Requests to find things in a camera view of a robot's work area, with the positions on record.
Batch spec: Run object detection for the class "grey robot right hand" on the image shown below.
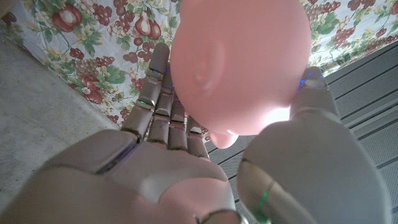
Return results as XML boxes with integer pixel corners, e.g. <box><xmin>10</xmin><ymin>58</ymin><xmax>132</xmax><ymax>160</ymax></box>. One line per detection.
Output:
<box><xmin>0</xmin><ymin>42</ymin><xmax>393</xmax><ymax>224</ymax></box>

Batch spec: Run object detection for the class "pink plastic piggy bank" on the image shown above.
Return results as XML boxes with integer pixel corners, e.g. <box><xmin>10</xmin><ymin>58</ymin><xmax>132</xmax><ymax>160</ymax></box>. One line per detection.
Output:
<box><xmin>170</xmin><ymin>0</ymin><xmax>313</xmax><ymax>149</ymax></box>

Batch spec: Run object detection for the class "floral fruit print backdrop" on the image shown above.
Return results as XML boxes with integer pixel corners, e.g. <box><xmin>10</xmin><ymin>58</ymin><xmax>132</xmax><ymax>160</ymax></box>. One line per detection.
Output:
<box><xmin>1</xmin><ymin>0</ymin><xmax>398</xmax><ymax>141</ymax></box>

